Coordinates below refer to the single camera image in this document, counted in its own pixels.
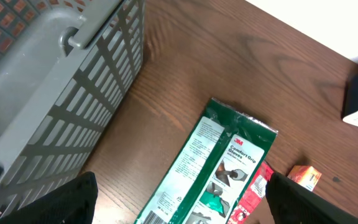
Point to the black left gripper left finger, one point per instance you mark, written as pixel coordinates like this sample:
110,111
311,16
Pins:
72,203

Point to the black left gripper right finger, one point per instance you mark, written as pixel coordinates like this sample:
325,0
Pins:
290,203

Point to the small orange white box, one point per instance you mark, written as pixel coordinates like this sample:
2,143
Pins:
306,176

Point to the red snack bag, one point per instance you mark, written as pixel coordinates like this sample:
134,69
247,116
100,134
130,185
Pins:
252,196

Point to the green 3M wipes pack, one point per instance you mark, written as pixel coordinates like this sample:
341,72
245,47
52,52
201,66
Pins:
214,167

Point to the grey plastic shopping basket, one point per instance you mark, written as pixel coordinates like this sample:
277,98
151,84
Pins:
65,67

